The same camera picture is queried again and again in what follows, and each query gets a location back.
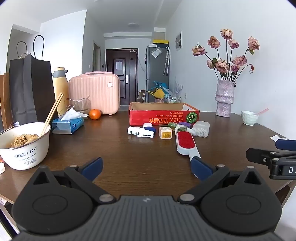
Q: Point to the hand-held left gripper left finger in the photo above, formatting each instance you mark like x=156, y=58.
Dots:
x=93, y=165

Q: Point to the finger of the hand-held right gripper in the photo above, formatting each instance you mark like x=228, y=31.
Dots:
x=259, y=155
x=285, y=144

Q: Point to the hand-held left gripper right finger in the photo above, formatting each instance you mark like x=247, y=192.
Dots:
x=201, y=168

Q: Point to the red and white lint brush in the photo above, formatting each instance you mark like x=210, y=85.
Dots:
x=183, y=141

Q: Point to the yellow cube box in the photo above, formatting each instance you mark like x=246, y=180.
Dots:
x=165, y=133

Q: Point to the white spray bottle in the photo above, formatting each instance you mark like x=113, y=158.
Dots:
x=135, y=130

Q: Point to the red cardboard box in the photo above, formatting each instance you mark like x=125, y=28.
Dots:
x=157, y=117

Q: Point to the blue lidded white jar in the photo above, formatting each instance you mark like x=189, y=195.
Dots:
x=147, y=125

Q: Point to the white paper scrap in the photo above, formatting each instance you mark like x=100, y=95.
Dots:
x=276, y=138

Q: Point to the pink spoon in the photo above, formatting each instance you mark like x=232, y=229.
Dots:
x=262, y=111

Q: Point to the blue tissue pack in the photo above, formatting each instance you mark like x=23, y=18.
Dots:
x=67, y=126

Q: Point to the orange fruit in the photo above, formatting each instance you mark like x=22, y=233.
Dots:
x=95, y=114

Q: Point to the clear glass cup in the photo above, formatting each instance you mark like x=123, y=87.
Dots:
x=79, y=107

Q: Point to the wooden chopstick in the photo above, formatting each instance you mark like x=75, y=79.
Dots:
x=55, y=113
x=51, y=112

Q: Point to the pale purple ceramic vase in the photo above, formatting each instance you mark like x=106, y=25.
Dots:
x=224, y=99

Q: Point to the white bowl of food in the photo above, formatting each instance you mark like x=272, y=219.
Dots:
x=23, y=155

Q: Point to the pink ribbed suitcase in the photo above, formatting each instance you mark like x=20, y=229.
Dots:
x=92, y=92

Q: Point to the pink bucket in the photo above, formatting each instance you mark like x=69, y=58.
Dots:
x=159, y=100

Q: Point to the yellow thermos jug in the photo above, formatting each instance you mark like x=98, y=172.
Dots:
x=60, y=92

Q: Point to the pale dried grass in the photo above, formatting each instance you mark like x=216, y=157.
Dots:
x=177, y=88

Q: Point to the brown floor carton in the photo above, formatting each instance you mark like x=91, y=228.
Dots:
x=141, y=96

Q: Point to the yellow plastic item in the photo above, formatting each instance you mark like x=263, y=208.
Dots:
x=156, y=92

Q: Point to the dark brown entrance door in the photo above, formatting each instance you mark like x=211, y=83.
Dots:
x=121, y=81

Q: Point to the spiral notebook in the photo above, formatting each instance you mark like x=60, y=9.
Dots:
x=13, y=126

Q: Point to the bunch of dried pink roses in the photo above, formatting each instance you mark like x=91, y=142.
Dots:
x=222, y=66

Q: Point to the black paper bag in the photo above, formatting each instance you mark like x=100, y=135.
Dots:
x=30, y=92

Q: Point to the grey refrigerator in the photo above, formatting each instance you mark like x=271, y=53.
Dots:
x=157, y=74

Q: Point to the side room doorway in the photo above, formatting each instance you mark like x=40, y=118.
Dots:
x=97, y=58

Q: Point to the white folded umbrella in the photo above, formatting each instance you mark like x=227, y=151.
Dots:
x=166, y=60

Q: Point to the clear document pouch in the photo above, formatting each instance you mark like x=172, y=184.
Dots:
x=156, y=52

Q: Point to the yellow flat box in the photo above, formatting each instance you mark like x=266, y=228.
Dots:
x=160, y=42

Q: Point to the round ceiling light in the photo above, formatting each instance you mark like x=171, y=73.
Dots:
x=132, y=24

